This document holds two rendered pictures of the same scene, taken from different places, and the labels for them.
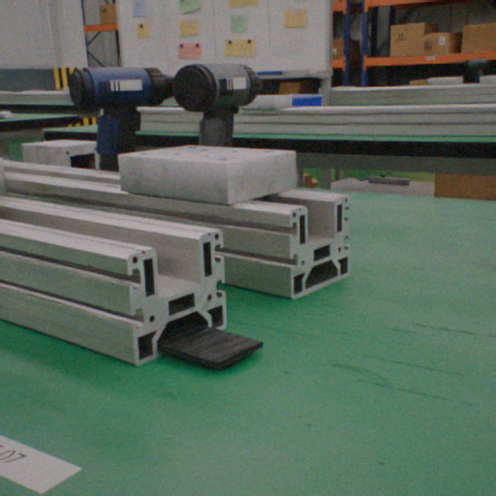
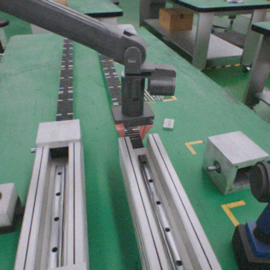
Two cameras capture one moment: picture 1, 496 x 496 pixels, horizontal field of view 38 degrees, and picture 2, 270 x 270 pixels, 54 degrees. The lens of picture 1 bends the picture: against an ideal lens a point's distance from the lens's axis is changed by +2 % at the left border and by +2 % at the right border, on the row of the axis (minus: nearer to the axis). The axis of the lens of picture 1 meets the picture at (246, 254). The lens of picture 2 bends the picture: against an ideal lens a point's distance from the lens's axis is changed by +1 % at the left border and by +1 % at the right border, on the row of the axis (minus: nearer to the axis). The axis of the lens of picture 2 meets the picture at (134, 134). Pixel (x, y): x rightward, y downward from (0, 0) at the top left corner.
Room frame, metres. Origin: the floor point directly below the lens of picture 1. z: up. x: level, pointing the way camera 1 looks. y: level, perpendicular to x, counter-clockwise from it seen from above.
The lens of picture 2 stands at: (0.77, 0.22, 1.23)
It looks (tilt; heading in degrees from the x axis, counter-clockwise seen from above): 35 degrees down; 38
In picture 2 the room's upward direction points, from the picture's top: straight up
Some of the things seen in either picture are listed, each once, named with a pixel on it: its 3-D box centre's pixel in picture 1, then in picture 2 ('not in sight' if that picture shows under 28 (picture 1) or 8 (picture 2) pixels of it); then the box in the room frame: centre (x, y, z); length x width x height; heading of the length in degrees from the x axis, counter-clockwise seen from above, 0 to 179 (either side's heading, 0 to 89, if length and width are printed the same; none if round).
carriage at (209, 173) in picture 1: (207, 184); not in sight; (0.76, 0.04, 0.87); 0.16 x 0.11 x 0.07; 49
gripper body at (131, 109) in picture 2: not in sight; (132, 105); (1.23, 0.58, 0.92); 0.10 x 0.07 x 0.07; 142
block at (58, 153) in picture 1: (58, 170); (228, 162); (1.27, 0.33, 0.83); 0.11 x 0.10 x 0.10; 145
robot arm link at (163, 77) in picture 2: not in sight; (151, 69); (1.25, 0.54, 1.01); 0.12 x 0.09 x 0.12; 125
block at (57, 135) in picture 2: not in sight; (57, 146); (1.07, 0.70, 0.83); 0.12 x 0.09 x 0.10; 139
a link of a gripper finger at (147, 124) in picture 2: not in sight; (136, 126); (1.24, 0.57, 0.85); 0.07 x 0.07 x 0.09; 52
